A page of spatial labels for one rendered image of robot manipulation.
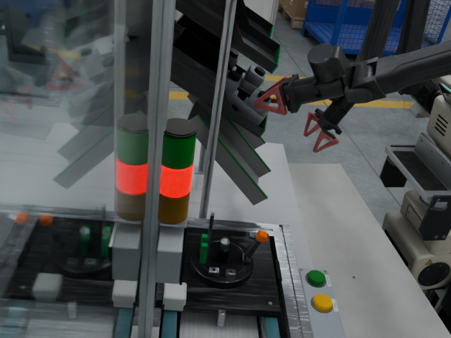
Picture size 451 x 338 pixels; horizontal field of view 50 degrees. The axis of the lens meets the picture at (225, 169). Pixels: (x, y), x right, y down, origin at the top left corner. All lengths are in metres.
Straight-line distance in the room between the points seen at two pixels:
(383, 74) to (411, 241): 0.72
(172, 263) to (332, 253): 0.71
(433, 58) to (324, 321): 0.56
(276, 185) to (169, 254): 0.88
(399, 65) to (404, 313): 0.60
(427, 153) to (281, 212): 0.46
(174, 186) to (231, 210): 0.74
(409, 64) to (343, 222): 0.61
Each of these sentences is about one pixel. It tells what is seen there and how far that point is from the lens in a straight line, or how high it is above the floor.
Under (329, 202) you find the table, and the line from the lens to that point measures 1.56.
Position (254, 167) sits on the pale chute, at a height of 1.02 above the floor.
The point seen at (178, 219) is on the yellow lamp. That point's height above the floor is 1.27.
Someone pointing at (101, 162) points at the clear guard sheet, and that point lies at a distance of 0.22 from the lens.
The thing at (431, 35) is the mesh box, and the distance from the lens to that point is 5.77.
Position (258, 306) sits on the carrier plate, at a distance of 1.04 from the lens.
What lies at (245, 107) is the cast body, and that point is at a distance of 1.15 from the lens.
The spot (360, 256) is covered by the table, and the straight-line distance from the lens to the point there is 1.40.
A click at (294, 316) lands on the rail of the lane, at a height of 0.96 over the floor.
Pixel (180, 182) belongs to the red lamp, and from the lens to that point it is 0.69.
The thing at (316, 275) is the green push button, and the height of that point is 0.97.
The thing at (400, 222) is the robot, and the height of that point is 0.80.
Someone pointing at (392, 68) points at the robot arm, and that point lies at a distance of 1.05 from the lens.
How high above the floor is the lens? 1.74
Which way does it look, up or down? 34 degrees down
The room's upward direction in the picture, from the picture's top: 9 degrees clockwise
